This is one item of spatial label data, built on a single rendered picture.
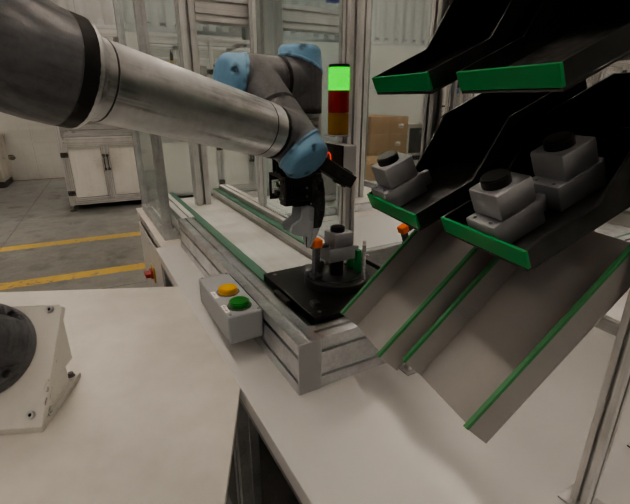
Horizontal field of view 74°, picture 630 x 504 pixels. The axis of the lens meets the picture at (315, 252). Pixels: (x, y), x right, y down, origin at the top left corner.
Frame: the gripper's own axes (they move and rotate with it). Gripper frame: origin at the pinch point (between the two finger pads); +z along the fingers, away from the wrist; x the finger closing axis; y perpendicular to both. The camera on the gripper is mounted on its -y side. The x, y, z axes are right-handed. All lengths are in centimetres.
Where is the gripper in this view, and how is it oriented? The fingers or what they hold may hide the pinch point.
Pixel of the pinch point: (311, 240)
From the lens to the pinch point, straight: 84.2
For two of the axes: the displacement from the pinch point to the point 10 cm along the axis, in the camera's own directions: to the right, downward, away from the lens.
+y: -8.7, 1.7, -4.7
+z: 0.0, 9.4, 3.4
